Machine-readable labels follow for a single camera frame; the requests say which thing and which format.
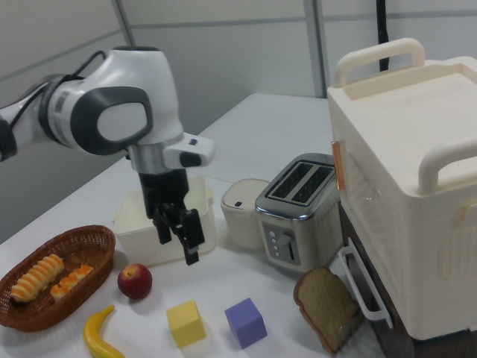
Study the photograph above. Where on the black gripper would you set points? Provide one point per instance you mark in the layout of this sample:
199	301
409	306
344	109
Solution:
164	190

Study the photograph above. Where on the orange glazed bread loaf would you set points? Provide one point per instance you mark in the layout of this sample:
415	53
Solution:
71	281

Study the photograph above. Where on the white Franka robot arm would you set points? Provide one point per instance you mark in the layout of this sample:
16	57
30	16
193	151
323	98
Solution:
141	85

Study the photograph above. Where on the brown wicker basket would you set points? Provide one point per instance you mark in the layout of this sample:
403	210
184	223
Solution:
93	261

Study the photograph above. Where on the spiral striped bread roll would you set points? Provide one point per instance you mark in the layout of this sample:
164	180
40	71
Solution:
37	277

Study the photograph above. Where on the brown bread slice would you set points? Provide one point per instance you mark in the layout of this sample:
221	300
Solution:
324	306

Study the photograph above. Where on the cream open plastic box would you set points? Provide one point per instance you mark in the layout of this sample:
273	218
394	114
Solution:
130	240

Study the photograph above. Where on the small white lidded container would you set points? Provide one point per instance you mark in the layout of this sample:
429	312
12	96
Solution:
240	220

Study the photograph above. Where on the red apple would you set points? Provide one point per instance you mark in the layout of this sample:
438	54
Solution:
135	282

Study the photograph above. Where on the yellow foam cube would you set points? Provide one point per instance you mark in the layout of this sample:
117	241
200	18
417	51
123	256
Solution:
186	324

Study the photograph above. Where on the purple foam cube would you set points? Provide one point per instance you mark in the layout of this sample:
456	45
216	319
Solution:
246	323

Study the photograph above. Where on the silver two-slot toaster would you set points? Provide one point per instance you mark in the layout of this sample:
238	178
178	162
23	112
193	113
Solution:
294	216

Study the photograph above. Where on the yellow banana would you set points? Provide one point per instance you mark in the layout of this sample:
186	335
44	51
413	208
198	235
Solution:
95	335

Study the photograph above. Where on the black tripod pole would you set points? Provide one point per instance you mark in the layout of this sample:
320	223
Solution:
382	33

